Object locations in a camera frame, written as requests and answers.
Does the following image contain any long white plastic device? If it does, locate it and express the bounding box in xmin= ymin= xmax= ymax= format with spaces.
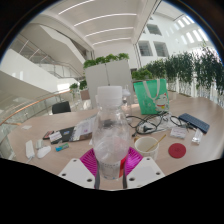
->
xmin=25 ymin=139 xmax=36 ymax=160

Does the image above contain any small white box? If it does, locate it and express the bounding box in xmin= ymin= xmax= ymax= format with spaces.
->
xmin=191 ymin=127 xmax=204 ymax=145

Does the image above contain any black notebook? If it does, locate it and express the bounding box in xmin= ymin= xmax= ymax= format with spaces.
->
xmin=49 ymin=126 xmax=76 ymax=145

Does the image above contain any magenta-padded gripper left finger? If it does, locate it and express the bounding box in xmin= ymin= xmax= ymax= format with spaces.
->
xmin=57 ymin=147 xmax=100 ymax=190

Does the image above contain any white planter with green plants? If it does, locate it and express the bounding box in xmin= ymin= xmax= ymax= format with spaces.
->
xmin=82 ymin=52 xmax=135 ymax=108

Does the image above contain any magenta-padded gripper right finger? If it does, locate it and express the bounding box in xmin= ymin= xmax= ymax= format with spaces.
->
xmin=121 ymin=146 xmax=166 ymax=190

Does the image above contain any clear plastic drink bottle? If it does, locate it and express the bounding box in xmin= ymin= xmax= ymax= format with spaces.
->
xmin=91 ymin=85 xmax=132 ymax=181

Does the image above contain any black chair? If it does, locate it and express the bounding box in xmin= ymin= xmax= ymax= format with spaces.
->
xmin=51 ymin=100 xmax=72 ymax=116

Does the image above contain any flat round red coaster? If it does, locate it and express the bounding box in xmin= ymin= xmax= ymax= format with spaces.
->
xmin=167 ymin=142 xmax=188 ymax=160

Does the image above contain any white card packet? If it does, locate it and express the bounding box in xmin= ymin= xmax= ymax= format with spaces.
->
xmin=169 ymin=126 xmax=188 ymax=140

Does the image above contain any row of green hedge plants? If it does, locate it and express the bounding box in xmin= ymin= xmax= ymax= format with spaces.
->
xmin=131 ymin=42 xmax=224 ymax=103

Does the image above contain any dark blue flat case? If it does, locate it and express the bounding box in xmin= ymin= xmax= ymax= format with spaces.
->
xmin=177 ymin=112 xmax=211 ymax=135

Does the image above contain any wooden stir stick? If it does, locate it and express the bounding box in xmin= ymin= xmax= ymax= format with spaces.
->
xmin=145 ymin=133 xmax=167 ymax=153

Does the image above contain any printed paper booklet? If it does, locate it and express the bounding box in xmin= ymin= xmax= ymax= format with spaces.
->
xmin=71 ymin=117 xmax=97 ymax=143

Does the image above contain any white computer mouse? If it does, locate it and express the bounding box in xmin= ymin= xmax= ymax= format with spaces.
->
xmin=36 ymin=145 xmax=53 ymax=160

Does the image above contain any small teal packet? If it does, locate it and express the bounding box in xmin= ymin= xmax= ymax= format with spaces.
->
xmin=54 ymin=142 xmax=70 ymax=153

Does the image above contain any glass railing with wooden handrail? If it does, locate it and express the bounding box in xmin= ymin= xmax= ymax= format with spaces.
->
xmin=0 ymin=88 xmax=73 ymax=158

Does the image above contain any white paper cup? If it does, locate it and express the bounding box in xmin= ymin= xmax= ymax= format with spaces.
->
xmin=134 ymin=135 xmax=160 ymax=162

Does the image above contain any black cable bundle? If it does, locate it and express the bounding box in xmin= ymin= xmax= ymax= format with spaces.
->
xmin=126 ymin=111 xmax=184 ymax=136

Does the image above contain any group of ceiling light strips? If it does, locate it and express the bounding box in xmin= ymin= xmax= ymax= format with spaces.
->
xmin=57 ymin=0 xmax=138 ymax=47

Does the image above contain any green tote bag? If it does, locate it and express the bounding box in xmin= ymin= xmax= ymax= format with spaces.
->
xmin=132 ymin=78 xmax=171 ymax=116

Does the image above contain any small clear bottle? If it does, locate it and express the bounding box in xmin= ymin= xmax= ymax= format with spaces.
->
xmin=121 ymin=84 xmax=133 ymax=117

